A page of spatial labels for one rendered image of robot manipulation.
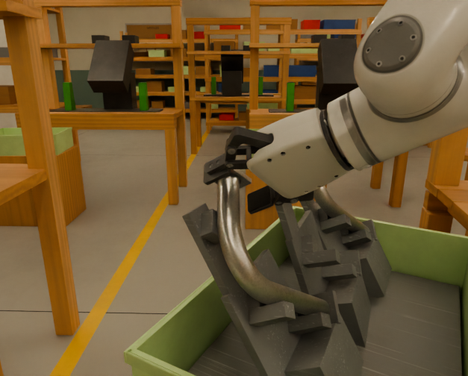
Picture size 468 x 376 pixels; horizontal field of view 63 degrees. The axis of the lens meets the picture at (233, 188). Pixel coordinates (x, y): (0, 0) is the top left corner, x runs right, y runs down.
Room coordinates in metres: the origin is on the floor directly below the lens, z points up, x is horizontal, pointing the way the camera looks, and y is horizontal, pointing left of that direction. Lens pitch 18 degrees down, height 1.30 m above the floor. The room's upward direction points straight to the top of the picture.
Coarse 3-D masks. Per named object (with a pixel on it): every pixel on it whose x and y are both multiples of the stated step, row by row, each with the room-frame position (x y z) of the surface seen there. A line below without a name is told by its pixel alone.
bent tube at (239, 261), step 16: (240, 176) 0.50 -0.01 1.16; (224, 192) 0.47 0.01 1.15; (224, 208) 0.45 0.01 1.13; (224, 224) 0.44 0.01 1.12; (224, 240) 0.42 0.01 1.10; (240, 240) 0.43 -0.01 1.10; (224, 256) 0.42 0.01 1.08; (240, 256) 0.41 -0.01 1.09; (240, 272) 0.41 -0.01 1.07; (256, 272) 0.41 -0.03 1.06; (256, 288) 0.41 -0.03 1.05; (272, 288) 0.42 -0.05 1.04; (288, 288) 0.46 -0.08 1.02; (304, 304) 0.46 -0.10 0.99; (320, 304) 0.49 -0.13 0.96
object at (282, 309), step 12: (252, 300) 0.44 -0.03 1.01; (252, 312) 0.43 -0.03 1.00; (264, 312) 0.42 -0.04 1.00; (276, 312) 0.41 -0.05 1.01; (288, 312) 0.41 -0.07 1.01; (252, 324) 0.42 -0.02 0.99; (264, 324) 0.42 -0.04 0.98; (288, 324) 0.49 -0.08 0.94; (300, 324) 0.48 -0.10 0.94; (312, 324) 0.47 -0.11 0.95; (324, 324) 0.46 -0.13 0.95
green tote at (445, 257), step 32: (384, 224) 0.82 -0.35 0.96; (256, 256) 0.72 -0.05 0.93; (416, 256) 0.78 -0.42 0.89; (448, 256) 0.75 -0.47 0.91; (160, 320) 0.46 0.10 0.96; (192, 320) 0.51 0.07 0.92; (224, 320) 0.60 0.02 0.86; (128, 352) 0.40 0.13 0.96; (160, 352) 0.44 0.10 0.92; (192, 352) 0.51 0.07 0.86
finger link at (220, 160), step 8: (232, 152) 0.43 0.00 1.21; (216, 160) 0.45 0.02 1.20; (224, 160) 0.44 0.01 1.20; (208, 168) 0.46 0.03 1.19; (216, 168) 0.45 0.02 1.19; (224, 168) 0.45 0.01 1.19; (208, 176) 0.46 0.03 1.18; (216, 176) 0.45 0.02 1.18; (224, 176) 0.44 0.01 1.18; (208, 184) 0.46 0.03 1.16
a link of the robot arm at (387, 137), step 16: (464, 48) 0.35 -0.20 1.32; (464, 64) 0.35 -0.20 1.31; (464, 80) 0.34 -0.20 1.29; (352, 96) 0.40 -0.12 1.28; (448, 96) 0.33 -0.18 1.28; (464, 96) 0.34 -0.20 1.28; (352, 112) 0.39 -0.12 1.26; (368, 112) 0.38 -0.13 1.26; (432, 112) 0.34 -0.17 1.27; (448, 112) 0.34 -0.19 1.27; (464, 112) 0.35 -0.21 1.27; (368, 128) 0.38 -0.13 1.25; (384, 128) 0.37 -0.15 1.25; (400, 128) 0.36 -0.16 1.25; (416, 128) 0.36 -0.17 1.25; (432, 128) 0.36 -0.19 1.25; (448, 128) 0.36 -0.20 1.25; (368, 144) 0.38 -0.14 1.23; (384, 144) 0.37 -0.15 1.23; (400, 144) 0.37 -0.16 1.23; (416, 144) 0.37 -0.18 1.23; (384, 160) 0.40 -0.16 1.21
